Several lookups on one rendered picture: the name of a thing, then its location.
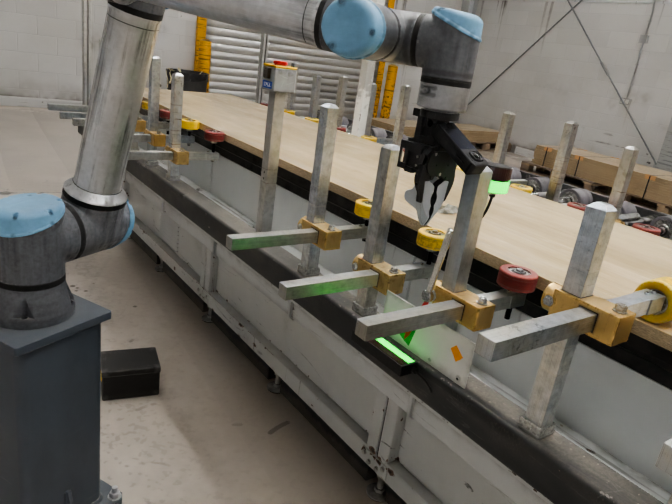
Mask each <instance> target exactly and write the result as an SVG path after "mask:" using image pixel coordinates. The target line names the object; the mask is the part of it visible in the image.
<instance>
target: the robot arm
mask: <svg viewBox="0 0 672 504"><path fill-rule="evenodd" d="M107 4H108V8H107V13H106V18H105V23H104V28H103V34H102V39H101V44H100V49H99V54H98V59H97V64H96V69H95V74H94V79H93V84H92V89H91V94H90V99H89V104H88V109H87V114H86V119H85V124H84V129H83V134H82V139H81V144H80V149H79V154H78V159H77V164H76V169H75V174H74V176H73V177H71V178H69V179H67V180H66V181H65V182H64V184H63V189H62V195H61V198H59V197H57V196H54V195H50V194H44V193H42V194H36V193H24V194H16V195H11V196H8V197H5V198H2V199H0V327H1V328H6V329H13V330H33V329H41V328H46V327H50V326H54V325H57V324H60V323H62V322H64V321H66V320H67V319H69V318H70V317H71V316H72V315H73V314H74V312H75V299H74V297H73V295H72V293H71V290H70V288H69V286H68V284H67V282H66V268H65V264H66V262H69V261H73V260H75V259H79V258H82V257H85V256H88V255H91V254H94V253H97V252H100V251H103V250H107V249H111V248H113V247H115V246H117V245H118V244H121V243H123V242H124V241H125V240H127V239H128V237H129V236H130V235H131V233H132V229H133V228H134V222H135V217H134V211H133V208H132V205H130V204H129V200H128V199H127V194H126V192H125V191H124V190H123V188H122V183H123V179H124V175H125V170H126V166H127V162H128V158H129V154H130V149H131V145H132V141H133V137H134V133H135V128H136V124H137V120H138V116H139V111H140V107H141V103H142V99H143V95H144V90H145V86H146V82H147V78H148V74H149V69H150V65H151V61H152V57H153V53H154V48H155V44H156V40H157V36H158V32H159V27H160V24H161V23H162V20H163V16H164V12H165V10H167V9H173V10H177V11H181V12H185V13H188V14H192V15H196V16H200V17H204V18H208V19H211V20H215V21H219V22H223V23H227V24H230V25H234V26H238V27H242V28H246V29H250V30H253V31H257V32H261V33H265V34H269V35H272V36H276V37H280V38H284V39H288V40H292V41H295V42H299V43H303V44H307V45H311V46H314V47H317V48H318V49H321V50H325V51H328V52H332V53H335V54H337V55H338V56H340V57H343V58H346V59H351V60H358V59H364V60H368V61H381V62H388V63H395V64H402V65H408V66H416V67H421V68H422V73H421V80H420V87H419V92H418V98H417V103H416V104H417V105H418V106H420V107H424V108H421V109H419V108H414V110H413V115H414V116H418V119H417V124H416V130H415V135H414V138H413V137H409V138H408V139H402V140H401V145H400V151H399V157H398V163H397V167H400V168H403V169H404V171H406V172H409V173H415V177H414V187H413V188H412V189H408V190H406V191H405V194H404V198H405V200H406V201H407V202H408V203H409V204H410V205H411V206H413V207H414V208H415V209H416V211H417V216H418V220H419V222H420V224H421V225H423V226H424V225H427V224H428V223H429V222H430V220H431V219H432V218H433V216H434V215H435V214H436V213H437V211H438V210H439V209H440V207H441V205H442V204H443V202H444V201H445V200H446V198H447V196H448V194H449V192H450V190H451V188H452V185H453V183H454V179H455V170H456V167H457V165H458V166H459V167H460V169H461V170H462V171H463V172H464V173H465V174H466V175H473V174H481V173H482V172H483V171H484V169H485V168H486V167H487V165H488V162H487V161H486V160H485V158H484V157H483V156H482V155H481V154H480V153H479V152H478V150H477V149H476V148H475V147H474V146H473V145H472V143H471V142H470V141H469V140H468V139H467V138H466V137H465V135H464V134H463V133H462V132H461V131H460V130H459V129H458V127H457V126H456V125H455V124H454V123H449V121H451V122H458V121H459V117H460V114H459V113H465V112H466V110H467V106H468V101H469V96H470V91H471V84H472V79H473V74H474V69H475V65H476V60H477V55H478V50H479V46H480V42H482V39H481V35H482V29H483V21H482V19H481V18H480V17H479V16H477V15H474V14H470V13H467V12H463V11H459V10H454V9H450V8H443V7H437V6H436V7H434V8H433V9H432V11H431V13H432V14H427V13H419V12H411V11H402V10H395V9H392V8H389V7H386V6H383V5H380V4H378V3H375V2H372V1H371V0H107ZM402 148H405V151H404V156H403V162H402V161H400V160H401V154H402ZM456 164H457V165H456Z"/></svg>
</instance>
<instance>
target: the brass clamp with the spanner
mask: <svg viewBox="0 0 672 504"><path fill-rule="evenodd" d="M441 285H442V280H437V281H436V283H435V286H434V288H433V290H434V291H435V293H436V299H435V300H434V301H431V302H432V304H433V303H439V302H444V301H449V300H455V301H457V302H458V303H460V304H462V305H464V309H463V313H462V317H461V320H457V321H456V322H458V323H459V324H461V325H463V326H464V327H466V328H468V329H469V330H471V331H473V332H475V331H479V330H483V329H487V328H490V326H491V322H492V318H493V314H494V311H495V307H496V305H495V304H493V303H491V302H489V301H487V306H482V305H479V304H477V303H476V302H477V301H478V298H479V297H480V296H478V295H476V294H474V293H472V292H470V291H468V290H467V289H466V290H465V291H460V292H452V291H450V290H448V289H446V288H445V287H443V286H441Z"/></svg>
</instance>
